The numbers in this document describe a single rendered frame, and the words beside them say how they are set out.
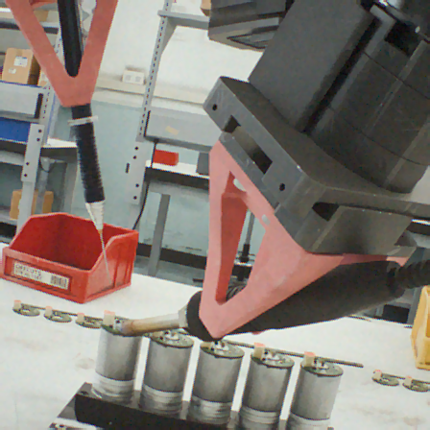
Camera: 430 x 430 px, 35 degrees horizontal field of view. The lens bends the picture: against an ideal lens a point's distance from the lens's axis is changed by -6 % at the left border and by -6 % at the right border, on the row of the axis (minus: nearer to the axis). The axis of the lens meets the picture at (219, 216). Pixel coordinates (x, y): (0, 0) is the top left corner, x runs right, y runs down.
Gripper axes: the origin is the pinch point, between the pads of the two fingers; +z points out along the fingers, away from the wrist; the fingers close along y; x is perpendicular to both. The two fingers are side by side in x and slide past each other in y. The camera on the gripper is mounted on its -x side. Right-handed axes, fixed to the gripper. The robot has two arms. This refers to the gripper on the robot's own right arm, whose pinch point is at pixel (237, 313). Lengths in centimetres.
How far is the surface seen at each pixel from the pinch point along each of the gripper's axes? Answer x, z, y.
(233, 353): -2.0, 5.5, -4.8
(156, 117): -176, 85, -133
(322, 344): -11.4, 17.6, -30.7
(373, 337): -11.5, 17.6, -39.2
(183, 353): -3.2, 6.7, -2.7
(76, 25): -14.8, -5.2, 4.8
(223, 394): -0.6, 7.3, -4.3
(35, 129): -203, 114, -102
